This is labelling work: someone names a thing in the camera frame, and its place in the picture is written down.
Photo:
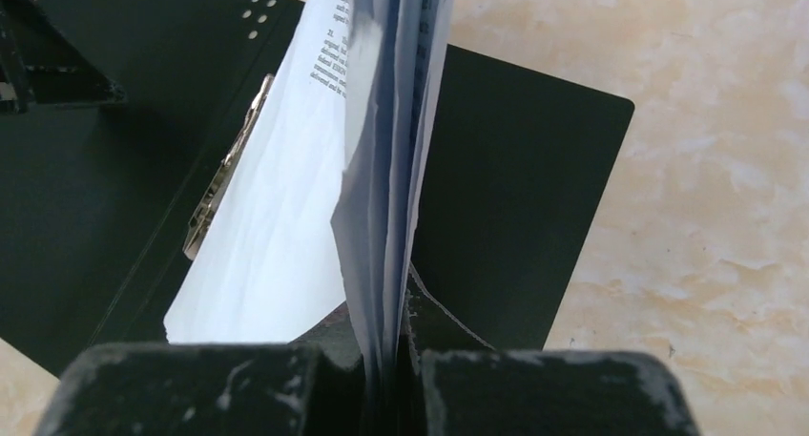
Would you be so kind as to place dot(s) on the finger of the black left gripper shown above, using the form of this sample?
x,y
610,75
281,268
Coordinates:
x,y
40,67

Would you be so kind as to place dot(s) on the white printed paper stack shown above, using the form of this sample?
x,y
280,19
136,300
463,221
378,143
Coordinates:
x,y
323,205

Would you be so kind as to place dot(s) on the teal folder black inside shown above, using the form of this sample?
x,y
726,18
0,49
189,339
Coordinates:
x,y
95,201

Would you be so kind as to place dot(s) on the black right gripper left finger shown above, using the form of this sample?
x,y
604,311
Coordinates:
x,y
311,386

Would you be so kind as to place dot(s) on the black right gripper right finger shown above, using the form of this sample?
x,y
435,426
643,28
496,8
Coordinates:
x,y
454,383

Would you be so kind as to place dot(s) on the metal folder clip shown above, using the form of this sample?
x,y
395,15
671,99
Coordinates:
x,y
202,217

